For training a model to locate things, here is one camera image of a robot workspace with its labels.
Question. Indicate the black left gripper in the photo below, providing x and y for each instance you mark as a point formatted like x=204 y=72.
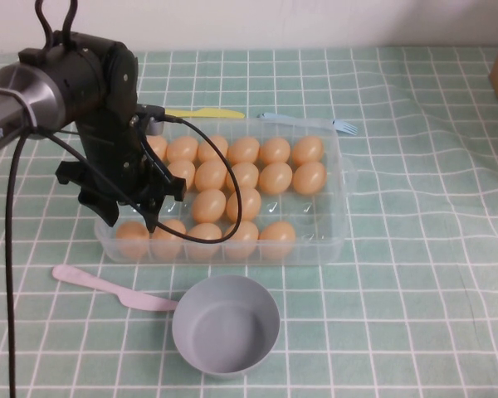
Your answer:
x=108 y=157

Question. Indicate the brown egg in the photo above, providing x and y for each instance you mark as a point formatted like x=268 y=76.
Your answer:
x=221 y=144
x=209 y=176
x=182 y=149
x=182 y=168
x=245 y=240
x=247 y=176
x=274 y=150
x=277 y=239
x=130 y=242
x=159 y=147
x=203 y=231
x=208 y=206
x=308 y=150
x=168 y=248
x=249 y=205
x=309 y=178
x=275 y=178
x=243 y=150

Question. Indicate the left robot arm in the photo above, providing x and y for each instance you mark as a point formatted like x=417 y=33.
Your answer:
x=45 y=99

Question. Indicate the transparent plastic egg box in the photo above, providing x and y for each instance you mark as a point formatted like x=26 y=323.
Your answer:
x=315 y=224

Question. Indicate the pink plastic knife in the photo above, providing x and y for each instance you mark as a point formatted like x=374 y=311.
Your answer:
x=145 y=302

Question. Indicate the yellow plastic knife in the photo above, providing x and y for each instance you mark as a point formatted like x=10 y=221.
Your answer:
x=207 y=113

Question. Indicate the blue-grey round bowl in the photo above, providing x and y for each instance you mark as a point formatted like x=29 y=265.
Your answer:
x=216 y=323

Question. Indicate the blue plastic fork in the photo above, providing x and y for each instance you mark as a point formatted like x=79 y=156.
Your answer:
x=282 y=119

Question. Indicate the green checked tablecloth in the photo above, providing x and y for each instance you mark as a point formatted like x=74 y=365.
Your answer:
x=398 y=290

